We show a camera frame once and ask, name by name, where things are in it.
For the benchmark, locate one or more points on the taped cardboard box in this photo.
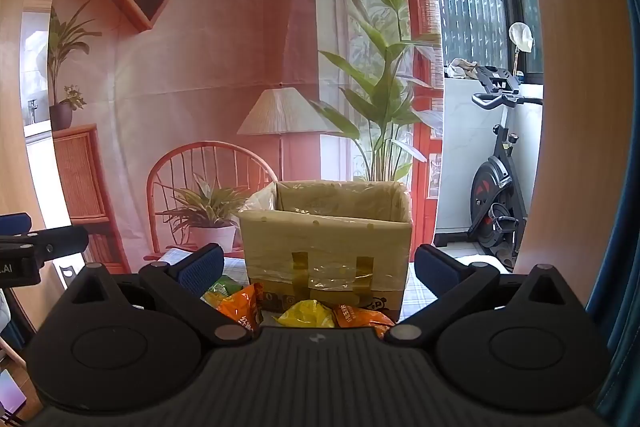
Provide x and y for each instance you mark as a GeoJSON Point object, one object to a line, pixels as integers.
{"type": "Point", "coordinates": [325, 247]}

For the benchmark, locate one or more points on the crumpled cloth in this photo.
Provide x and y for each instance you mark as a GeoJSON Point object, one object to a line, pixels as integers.
{"type": "Point", "coordinates": [461, 69]}

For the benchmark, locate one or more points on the orange snack packet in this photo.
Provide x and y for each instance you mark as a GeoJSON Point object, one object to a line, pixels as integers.
{"type": "Point", "coordinates": [360, 317]}
{"type": "Point", "coordinates": [242, 307]}

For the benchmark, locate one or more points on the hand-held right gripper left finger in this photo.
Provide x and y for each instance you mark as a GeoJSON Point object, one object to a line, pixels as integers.
{"type": "Point", "coordinates": [202, 266]}

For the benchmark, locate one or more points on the black exercise bike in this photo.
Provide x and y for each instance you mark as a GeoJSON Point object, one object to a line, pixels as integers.
{"type": "Point", "coordinates": [492, 187]}

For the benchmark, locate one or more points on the green snack packet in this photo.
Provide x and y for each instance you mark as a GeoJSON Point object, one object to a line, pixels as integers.
{"type": "Point", "coordinates": [225, 287]}

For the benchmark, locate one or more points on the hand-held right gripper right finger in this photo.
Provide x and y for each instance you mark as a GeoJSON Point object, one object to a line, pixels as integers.
{"type": "Point", "coordinates": [436, 267]}

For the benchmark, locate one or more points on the white round ornament on stick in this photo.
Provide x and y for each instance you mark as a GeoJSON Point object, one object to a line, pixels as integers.
{"type": "Point", "coordinates": [521, 37]}

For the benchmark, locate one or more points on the smartphone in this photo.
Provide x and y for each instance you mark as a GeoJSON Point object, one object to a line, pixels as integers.
{"type": "Point", "coordinates": [11, 392]}

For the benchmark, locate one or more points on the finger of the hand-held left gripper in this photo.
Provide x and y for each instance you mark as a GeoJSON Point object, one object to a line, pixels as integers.
{"type": "Point", "coordinates": [15, 223]}
{"type": "Point", "coordinates": [60, 241]}

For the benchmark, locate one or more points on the yellow snack packet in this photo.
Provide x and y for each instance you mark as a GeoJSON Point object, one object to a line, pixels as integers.
{"type": "Point", "coordinates": [305, 314]}

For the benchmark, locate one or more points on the wooden door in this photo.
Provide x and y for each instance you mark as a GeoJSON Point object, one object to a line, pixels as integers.
{"type": "Point", "coordinates": [570, 82]}

